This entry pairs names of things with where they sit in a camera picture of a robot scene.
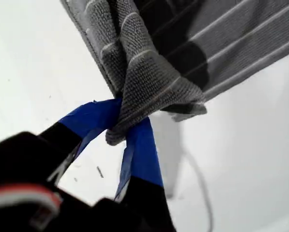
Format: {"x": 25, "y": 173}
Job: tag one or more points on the grey striped towel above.
{"x": 144, "y": 72}

